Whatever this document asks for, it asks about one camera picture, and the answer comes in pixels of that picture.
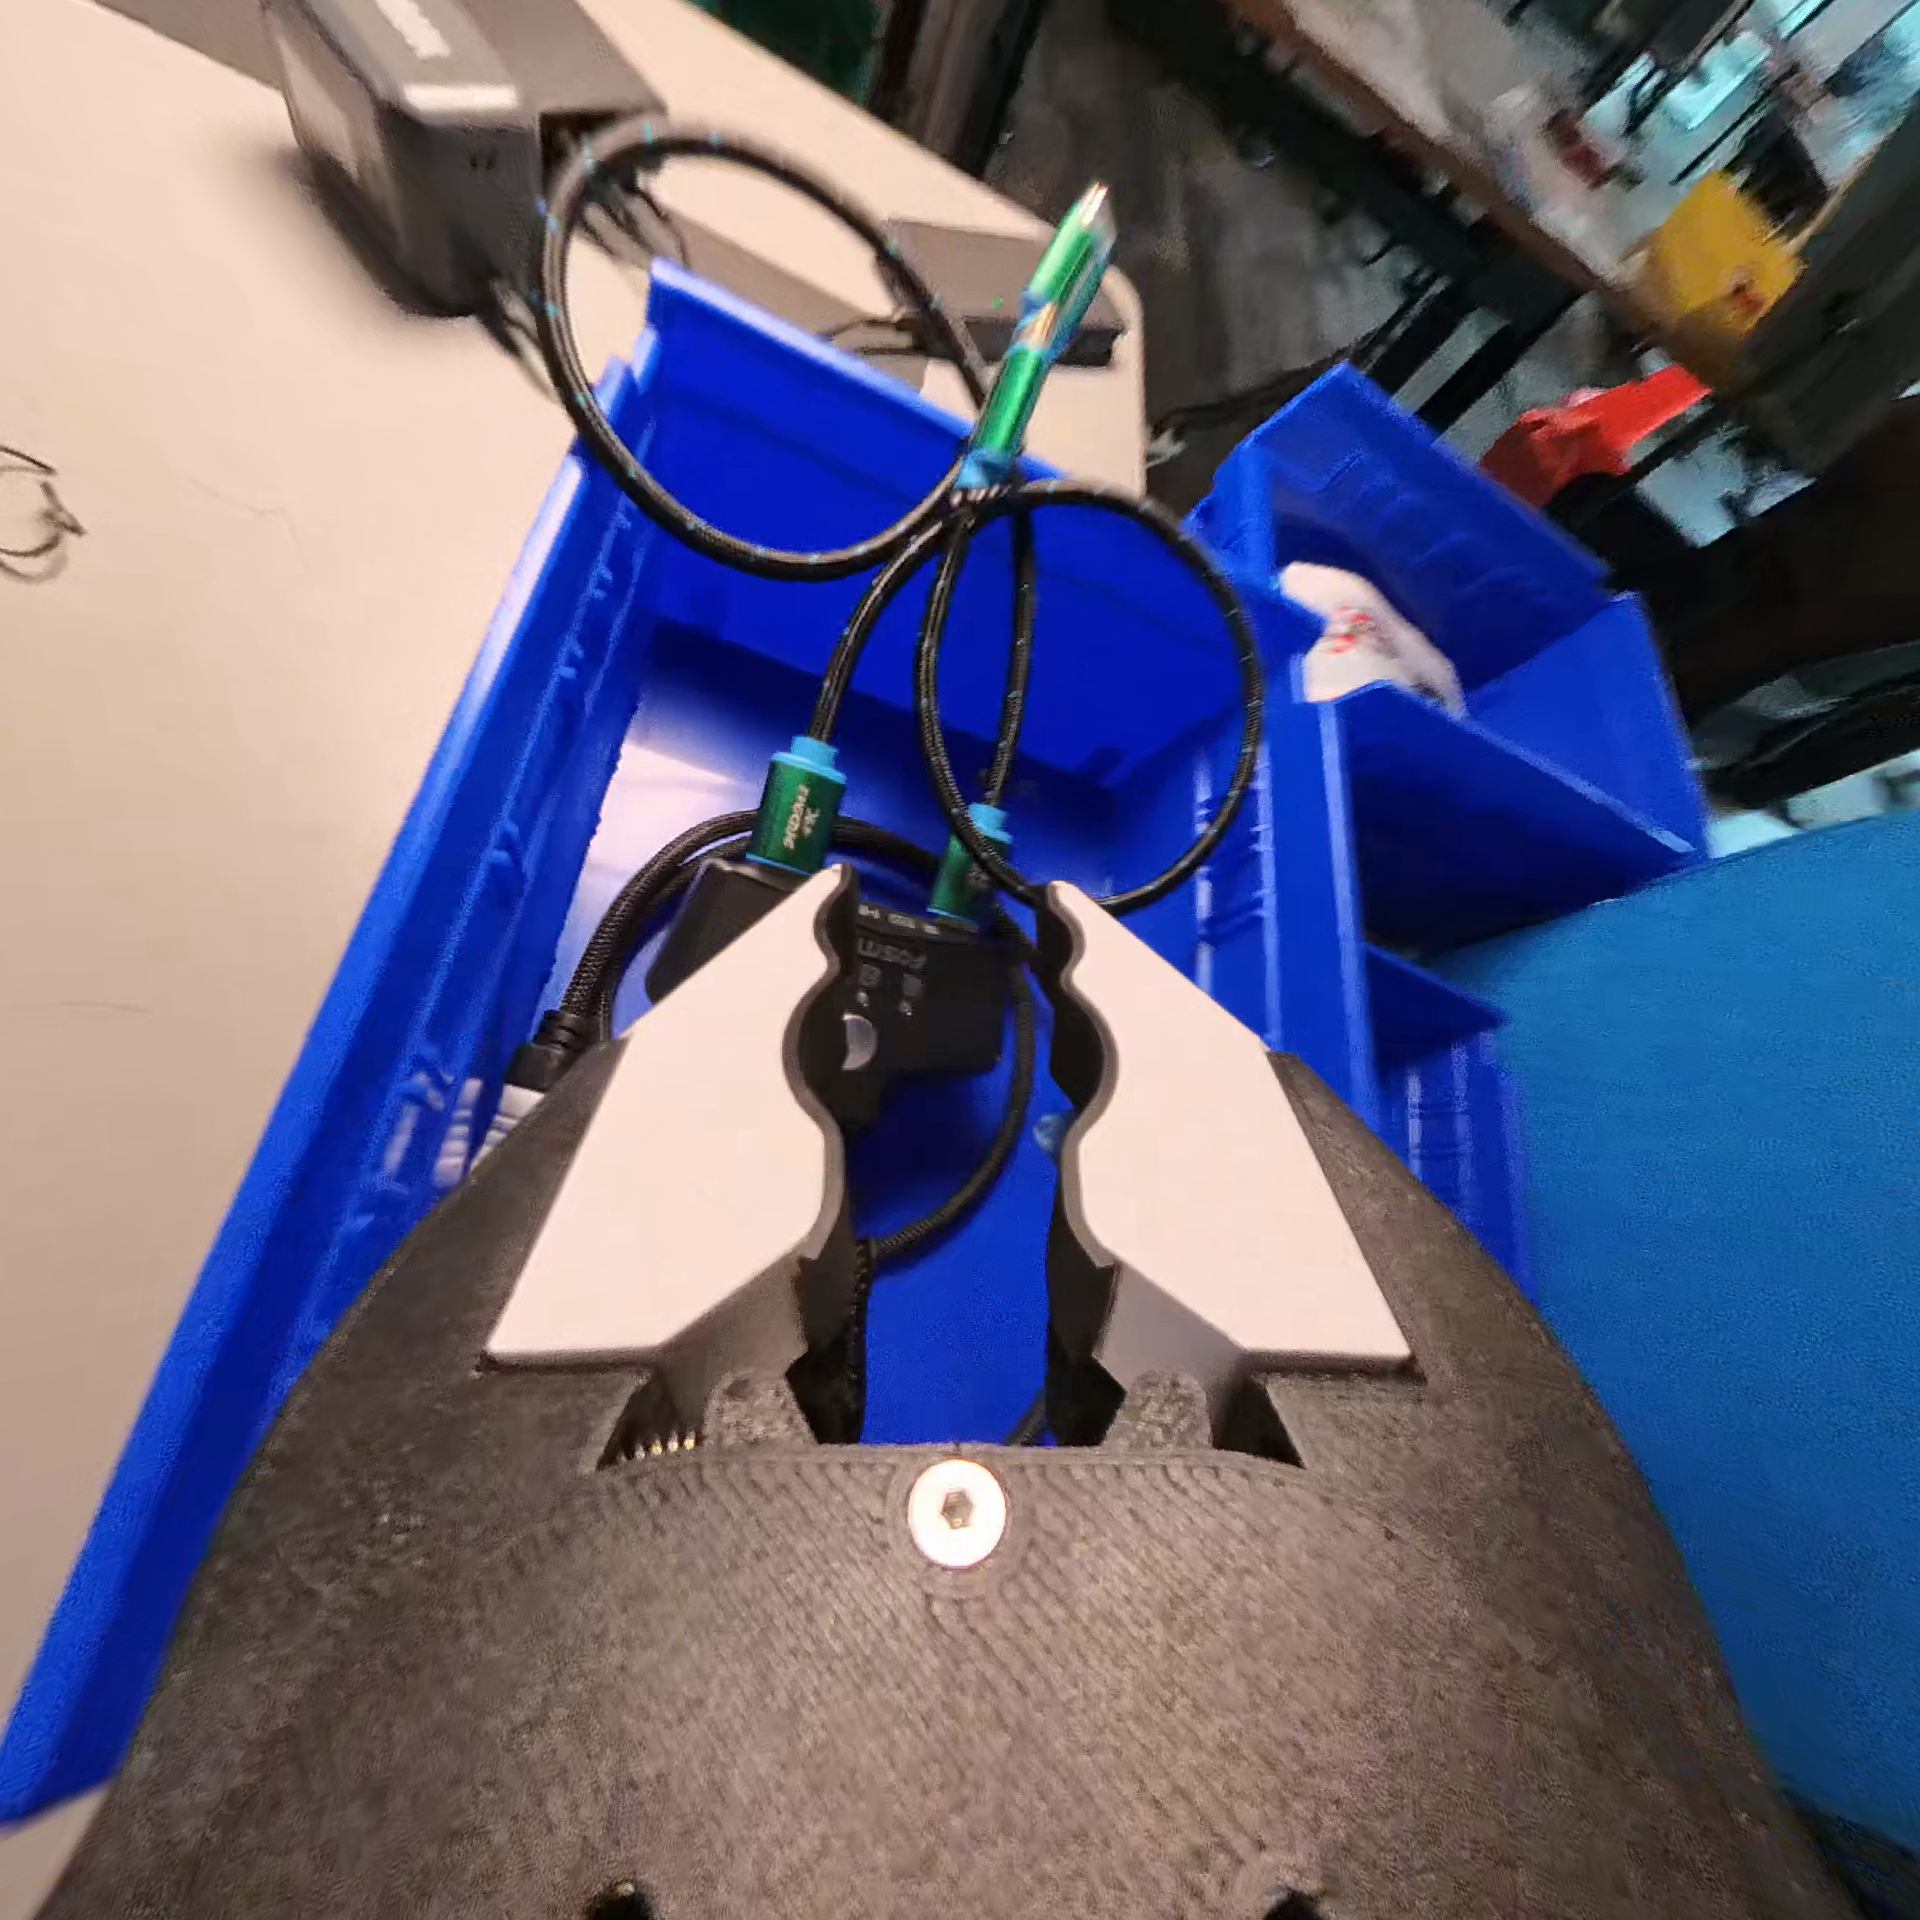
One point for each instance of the black hdmi switch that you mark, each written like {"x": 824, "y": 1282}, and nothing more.
{"x": 932, "y": 975}

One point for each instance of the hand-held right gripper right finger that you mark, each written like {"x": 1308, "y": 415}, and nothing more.
{"x": 1230, "y": 1200}

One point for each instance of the white cloth red print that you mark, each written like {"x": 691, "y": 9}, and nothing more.
{"x": 1366, "y": 639}

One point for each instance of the red plastic bin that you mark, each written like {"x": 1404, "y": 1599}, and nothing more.
{"x": 1590, "y": 434}

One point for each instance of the yellow box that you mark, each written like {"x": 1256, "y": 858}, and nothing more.
{"x": 1710, "y": 263}

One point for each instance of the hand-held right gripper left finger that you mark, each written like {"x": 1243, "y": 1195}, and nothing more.
{"x": 676, "y": 1200}

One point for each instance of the grey power bank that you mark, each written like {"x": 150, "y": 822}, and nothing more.
{"x": 436, "y": 166}

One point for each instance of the black twist tie loop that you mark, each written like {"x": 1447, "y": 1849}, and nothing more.
{"x": 38, "y": 518}

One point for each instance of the large blue plastic bin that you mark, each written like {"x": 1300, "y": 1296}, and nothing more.
{"x": 376, "y": 1200}

